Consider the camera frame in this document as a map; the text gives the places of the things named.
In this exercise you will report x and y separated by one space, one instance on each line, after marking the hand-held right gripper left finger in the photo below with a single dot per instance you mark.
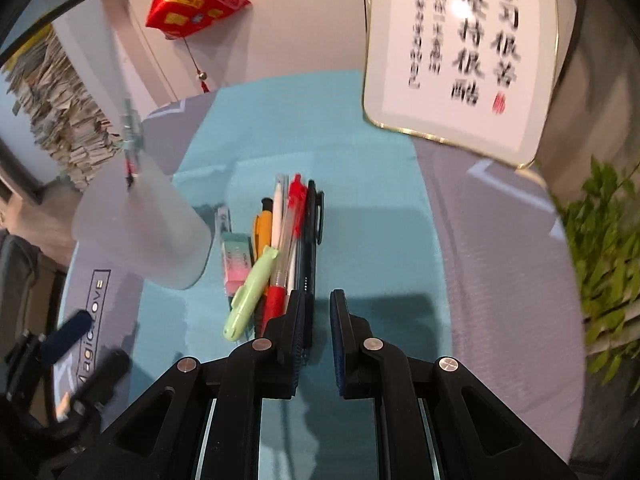
299 332

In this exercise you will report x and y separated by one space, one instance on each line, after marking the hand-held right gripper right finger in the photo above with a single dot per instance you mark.
336 340

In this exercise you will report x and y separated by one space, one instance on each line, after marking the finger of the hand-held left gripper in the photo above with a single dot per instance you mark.
102 375
67 335

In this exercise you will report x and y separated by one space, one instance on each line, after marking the red pen with clear barrel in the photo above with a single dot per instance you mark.
276 305

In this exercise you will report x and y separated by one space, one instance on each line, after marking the black pen with clip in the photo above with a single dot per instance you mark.
309 260

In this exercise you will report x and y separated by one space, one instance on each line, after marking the yellow pen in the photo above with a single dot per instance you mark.
261 230

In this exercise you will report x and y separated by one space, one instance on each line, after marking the frosted plastic cup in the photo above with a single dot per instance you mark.
145 235

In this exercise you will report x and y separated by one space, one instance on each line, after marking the clear plastic ruler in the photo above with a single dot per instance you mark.
223 220

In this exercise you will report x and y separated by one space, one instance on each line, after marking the light green pen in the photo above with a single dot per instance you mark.
247 290

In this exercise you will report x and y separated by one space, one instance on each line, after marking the grey fabric object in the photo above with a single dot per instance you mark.
17 285

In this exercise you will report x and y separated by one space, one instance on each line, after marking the pink and green eraser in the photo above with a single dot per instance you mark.
237 265

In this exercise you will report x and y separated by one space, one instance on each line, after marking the white pen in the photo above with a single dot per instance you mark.
278 220

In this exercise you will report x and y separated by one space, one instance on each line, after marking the grey and teal desk mat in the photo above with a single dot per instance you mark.
365 220

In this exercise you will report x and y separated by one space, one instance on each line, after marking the tall stack of books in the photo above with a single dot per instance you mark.
55 110

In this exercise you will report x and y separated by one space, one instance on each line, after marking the green potted plant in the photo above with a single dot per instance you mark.
605 260

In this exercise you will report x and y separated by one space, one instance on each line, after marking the framed calligraphy sign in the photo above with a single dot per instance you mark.
450 50

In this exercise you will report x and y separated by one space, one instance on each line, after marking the red hanging ornament with tassel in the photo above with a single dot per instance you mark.
195 0

